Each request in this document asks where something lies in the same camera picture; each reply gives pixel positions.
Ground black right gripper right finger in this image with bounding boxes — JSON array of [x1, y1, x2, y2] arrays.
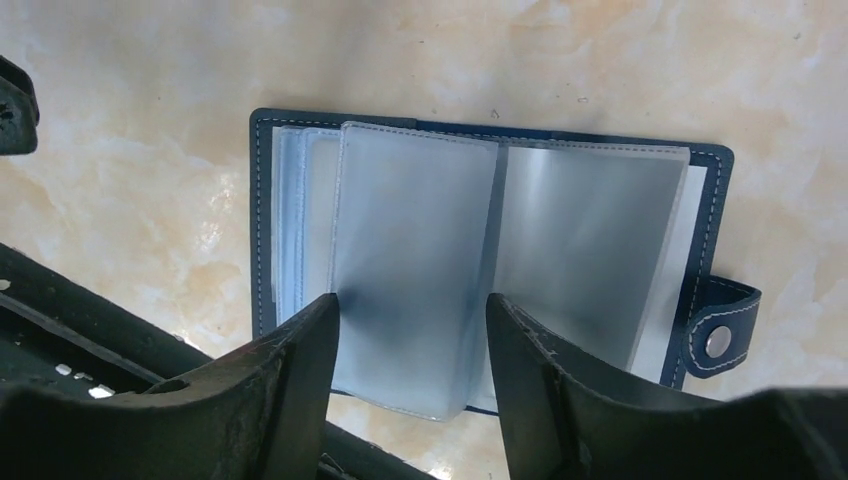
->
[[486, 294, 847, 479]]

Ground blue leather card holder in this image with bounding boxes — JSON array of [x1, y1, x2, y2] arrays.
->
[[249, 108, 761, 421]]

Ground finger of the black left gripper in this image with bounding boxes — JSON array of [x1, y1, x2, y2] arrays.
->
[[1, 56, 40, 156]]

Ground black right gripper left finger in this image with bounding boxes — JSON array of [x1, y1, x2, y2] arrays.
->
[[1, 294, 340, 479]]

